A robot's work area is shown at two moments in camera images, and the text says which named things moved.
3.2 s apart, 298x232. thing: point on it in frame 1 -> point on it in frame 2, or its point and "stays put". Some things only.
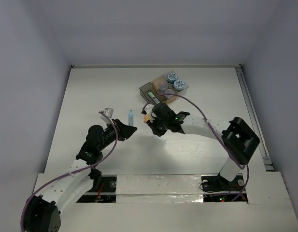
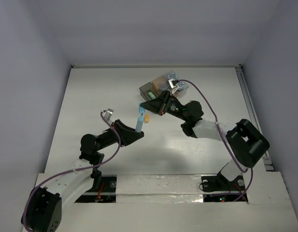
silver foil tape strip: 159,188 stays put
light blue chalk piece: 131,118 -> 139,123
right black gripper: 153,124 -> 160,105
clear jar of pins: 163,86 stays put
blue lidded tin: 178,85 stays put
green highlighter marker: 154,98 stays put
